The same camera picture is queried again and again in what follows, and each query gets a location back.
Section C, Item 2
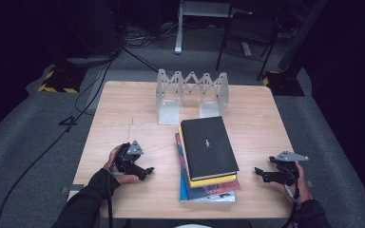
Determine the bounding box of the black metal chair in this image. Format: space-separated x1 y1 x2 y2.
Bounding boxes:
215 11 281 82

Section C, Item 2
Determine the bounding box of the person's right hand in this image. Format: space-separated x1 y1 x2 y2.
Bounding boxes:
269 161 312 205

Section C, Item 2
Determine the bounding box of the tangle of floor cables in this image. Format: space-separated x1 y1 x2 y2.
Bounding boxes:
120 22 180 50

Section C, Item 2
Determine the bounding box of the grey slanted post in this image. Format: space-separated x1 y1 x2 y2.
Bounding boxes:
277 0 329 72

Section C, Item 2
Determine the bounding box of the thin black floor cable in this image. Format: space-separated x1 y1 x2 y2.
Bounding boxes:
122 47 174 77

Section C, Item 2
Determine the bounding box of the person's left hand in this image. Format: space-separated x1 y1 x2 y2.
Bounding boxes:
103 143 141 185

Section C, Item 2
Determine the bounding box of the white desk stand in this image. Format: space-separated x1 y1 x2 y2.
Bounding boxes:
174 0 232 55

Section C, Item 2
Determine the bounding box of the long black floor cable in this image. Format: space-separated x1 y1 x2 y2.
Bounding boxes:
0 50 122 228

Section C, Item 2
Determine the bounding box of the black hardcover book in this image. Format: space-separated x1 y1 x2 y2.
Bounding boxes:
180 115 240 182

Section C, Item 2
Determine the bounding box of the white expandable book rack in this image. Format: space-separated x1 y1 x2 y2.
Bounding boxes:
155 68 230 126

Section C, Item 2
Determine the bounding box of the yellow book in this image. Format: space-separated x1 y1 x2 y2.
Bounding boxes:
178 126 238 189

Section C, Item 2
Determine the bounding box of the blue landscape book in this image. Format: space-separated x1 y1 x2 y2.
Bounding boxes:
179 172 237 203

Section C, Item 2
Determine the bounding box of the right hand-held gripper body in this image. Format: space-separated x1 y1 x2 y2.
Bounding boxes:
270 150 310 186

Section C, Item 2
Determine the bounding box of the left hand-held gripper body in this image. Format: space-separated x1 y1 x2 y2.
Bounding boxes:
113 140 146 179

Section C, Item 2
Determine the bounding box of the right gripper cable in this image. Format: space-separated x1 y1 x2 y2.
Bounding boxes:
279 165 302 205

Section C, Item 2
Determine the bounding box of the red illustrated book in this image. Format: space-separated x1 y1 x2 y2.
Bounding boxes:
174 132 242 201

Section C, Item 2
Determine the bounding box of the person's white clothing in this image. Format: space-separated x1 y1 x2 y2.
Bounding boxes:
174 223 213 228

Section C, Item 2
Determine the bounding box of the black yellow striped base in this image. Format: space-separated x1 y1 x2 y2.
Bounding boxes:
261 69 306 98
37 65 88 95

